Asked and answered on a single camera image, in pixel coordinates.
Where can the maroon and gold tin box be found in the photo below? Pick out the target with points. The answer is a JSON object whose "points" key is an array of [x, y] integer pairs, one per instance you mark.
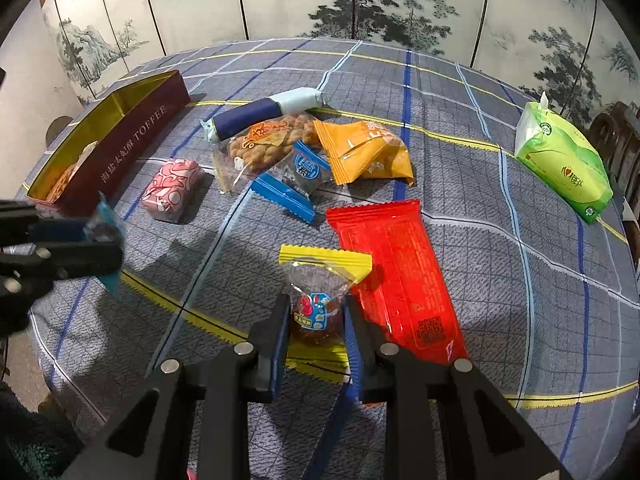
{"points": [[130, 132]]}

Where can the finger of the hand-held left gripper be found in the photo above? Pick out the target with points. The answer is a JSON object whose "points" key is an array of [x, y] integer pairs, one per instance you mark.
{"points": [[55, 230], [80, 257]]}

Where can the yellow-edged clear snack packet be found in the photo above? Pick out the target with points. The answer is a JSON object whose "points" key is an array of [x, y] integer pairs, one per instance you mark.
{"points": [[320, 270]]}

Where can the navy and white snack packet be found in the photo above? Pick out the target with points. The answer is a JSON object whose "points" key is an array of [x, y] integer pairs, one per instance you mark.
{"points": [[245, 117]]}

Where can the plaid grey tablecloth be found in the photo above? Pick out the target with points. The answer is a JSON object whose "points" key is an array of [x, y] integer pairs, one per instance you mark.
{"points": [[500, 285]]}

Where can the pink patterned snack packet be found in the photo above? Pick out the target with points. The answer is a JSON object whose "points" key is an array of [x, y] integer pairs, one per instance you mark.
{"points": [[170, 187]]}

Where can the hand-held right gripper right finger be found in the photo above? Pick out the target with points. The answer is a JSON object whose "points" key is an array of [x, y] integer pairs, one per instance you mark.
{"points": [[352, 350]]}

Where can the orange snack packet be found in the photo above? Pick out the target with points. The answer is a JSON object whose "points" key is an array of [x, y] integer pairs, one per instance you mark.
{"points": [[360, 152]]}

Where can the clear bag of fried peanuts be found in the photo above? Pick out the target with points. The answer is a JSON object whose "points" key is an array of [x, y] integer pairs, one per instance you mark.
{"points": [[260, 147]]}

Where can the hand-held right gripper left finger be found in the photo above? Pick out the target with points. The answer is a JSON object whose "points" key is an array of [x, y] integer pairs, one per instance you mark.
{"points": [[281, 345]]}

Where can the dark wooden chair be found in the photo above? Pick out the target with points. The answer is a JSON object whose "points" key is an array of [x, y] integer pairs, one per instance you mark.
{"points": [[620, 140]]}

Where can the blue-edged clear snack packet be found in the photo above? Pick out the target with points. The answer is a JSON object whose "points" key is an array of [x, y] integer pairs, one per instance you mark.
{"points": [[305, 167], [111, 220]]}

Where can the green snack packet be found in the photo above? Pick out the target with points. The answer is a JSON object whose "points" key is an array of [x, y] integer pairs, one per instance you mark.
{"points": [[560, 160]]}

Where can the clear bag of brown snacks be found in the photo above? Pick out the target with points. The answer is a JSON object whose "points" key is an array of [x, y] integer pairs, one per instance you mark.
{"points": [[64, 177]]}

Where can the red snack packet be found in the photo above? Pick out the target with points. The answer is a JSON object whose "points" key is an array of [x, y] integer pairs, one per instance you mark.
{"points": [[390, 260]]}

